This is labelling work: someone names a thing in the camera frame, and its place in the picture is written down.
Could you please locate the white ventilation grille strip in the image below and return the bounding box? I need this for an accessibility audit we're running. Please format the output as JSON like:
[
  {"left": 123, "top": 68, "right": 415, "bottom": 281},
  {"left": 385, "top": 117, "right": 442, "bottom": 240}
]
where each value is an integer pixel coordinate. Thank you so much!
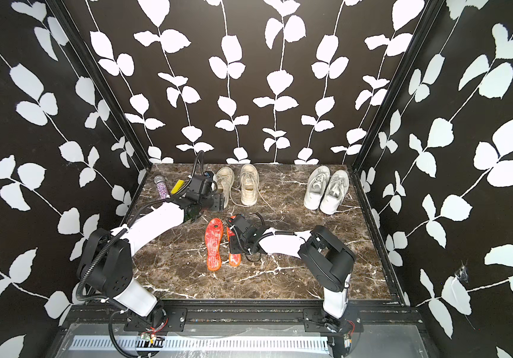
[{"left": 67, "top": 335, "right": 331, "bottom": 353}]

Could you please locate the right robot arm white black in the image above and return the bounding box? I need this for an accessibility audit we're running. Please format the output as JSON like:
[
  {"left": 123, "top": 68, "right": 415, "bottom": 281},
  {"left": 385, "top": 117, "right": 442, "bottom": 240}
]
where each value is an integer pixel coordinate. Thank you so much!
[{"left": 227, "top": 214, "right": 356, "bottom": 319}]

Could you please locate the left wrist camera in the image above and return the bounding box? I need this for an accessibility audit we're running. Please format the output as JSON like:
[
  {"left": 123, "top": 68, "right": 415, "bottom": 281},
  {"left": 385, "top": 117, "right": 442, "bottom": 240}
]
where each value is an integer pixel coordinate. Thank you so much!
[{"left": 204, "top": 171, "right": 218, "bottom": 192}]

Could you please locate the red orange insole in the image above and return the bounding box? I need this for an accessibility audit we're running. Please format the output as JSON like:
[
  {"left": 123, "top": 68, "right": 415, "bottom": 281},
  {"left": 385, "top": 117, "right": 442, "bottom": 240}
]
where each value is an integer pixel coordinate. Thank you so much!
[{"left": 204, "top": 218, "right": 224, "bottom": 271}]

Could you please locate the beige lace sneaker one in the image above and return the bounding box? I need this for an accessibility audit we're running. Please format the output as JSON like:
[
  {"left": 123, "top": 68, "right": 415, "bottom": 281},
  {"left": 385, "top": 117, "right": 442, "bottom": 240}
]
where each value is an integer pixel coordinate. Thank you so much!
[
  {"left": 215, "top": 166, "right": 235, "bottom": 209},
  {"left": 240, "top": 164, "right": 259, "bottom": 207}
]

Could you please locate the purple glitter bottle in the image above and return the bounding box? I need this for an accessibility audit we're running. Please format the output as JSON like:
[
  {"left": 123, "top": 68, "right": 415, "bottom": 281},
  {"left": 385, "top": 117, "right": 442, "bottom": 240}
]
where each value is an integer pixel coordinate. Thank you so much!
[{"left": 154, "top": 175, "right": 171, "bottom": 199}]

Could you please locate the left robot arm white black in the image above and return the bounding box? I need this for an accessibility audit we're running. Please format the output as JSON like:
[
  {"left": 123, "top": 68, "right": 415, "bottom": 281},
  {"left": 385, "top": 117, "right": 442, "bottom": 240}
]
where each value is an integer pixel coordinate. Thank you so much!
[{"left": 75, "top": 151, "right": 224, "bottom": 317}]

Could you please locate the white sneaker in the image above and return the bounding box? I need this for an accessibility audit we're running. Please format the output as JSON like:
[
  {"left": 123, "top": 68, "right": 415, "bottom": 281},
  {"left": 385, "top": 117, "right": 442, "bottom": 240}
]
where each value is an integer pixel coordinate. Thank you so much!
[
  {"left": 303, "top": 166, "right": 331, "bottom": 210},
  {"left": 320, "top": 170, "right": 350, "bottom": 215}
]

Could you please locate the white sneaker inner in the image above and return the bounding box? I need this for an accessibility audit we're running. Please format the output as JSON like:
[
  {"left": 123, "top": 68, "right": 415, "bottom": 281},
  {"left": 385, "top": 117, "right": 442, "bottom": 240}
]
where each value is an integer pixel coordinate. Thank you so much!
[{"left": 303, "top": 166, "right": 331, "bottom": 210}]

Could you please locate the white sneaker outer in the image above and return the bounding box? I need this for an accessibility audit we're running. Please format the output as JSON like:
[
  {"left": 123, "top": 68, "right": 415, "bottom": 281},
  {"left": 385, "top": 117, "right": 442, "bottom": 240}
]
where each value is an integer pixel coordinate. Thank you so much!
[{"left": 320, "top": 170, "right": 350, "bottom": 215}]

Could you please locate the yellow small block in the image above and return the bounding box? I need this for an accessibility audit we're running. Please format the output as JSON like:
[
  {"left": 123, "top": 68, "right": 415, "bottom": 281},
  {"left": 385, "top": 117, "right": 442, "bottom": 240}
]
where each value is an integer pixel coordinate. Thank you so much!
[{"left": 171, "top": 180, "right": 185, "bottom": 195}]

